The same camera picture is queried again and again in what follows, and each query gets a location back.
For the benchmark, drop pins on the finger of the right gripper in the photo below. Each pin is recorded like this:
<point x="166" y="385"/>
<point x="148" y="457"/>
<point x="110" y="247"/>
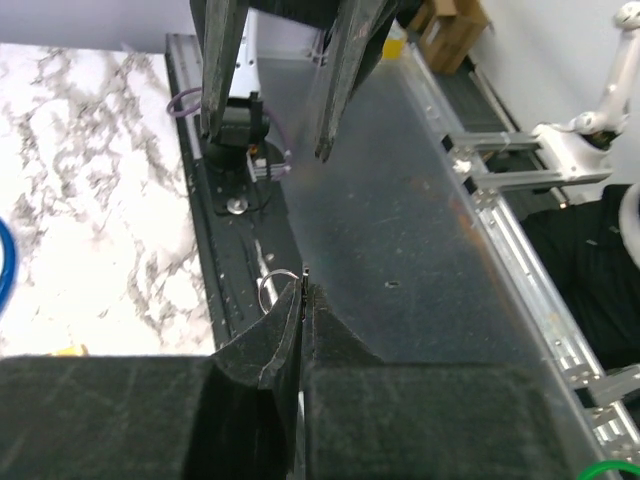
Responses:
<point x="219" y="25"/>
<point x="359" y="34"/>

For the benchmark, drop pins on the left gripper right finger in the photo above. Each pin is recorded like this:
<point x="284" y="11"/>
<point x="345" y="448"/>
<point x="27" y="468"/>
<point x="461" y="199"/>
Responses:
<point x="368" y="418"/>

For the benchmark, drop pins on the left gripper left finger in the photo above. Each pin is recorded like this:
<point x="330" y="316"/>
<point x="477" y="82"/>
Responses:
<point x="230" y="415"/>

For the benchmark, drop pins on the blue cable lock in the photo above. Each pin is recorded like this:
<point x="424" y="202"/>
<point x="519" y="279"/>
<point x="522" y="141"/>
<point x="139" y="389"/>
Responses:
<point x="9" y="264"/>

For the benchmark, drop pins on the brass padlock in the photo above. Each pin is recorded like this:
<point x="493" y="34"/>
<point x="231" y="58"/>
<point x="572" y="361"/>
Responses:
<point x="74" y="350"/>

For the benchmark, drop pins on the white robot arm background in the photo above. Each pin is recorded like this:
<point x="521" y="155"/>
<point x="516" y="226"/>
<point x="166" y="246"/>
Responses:
<point x="388" y="229"/>

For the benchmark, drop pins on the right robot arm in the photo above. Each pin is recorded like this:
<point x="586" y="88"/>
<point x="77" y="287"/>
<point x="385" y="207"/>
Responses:
<point x="244" y="122"/>

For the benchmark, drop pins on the cardboard box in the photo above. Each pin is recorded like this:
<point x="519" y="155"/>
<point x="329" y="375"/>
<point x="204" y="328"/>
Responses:
<point x="447" y="30"/>

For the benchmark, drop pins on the person in black clothing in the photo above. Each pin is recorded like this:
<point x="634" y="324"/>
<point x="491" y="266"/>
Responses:
<point x="582" y="248"/>

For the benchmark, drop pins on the black mounting base plate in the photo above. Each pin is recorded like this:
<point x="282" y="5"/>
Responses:
<point x="238" y="206"/>

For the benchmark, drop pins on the green cable lock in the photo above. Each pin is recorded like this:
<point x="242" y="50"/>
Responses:
<point x="605" y="466"/>

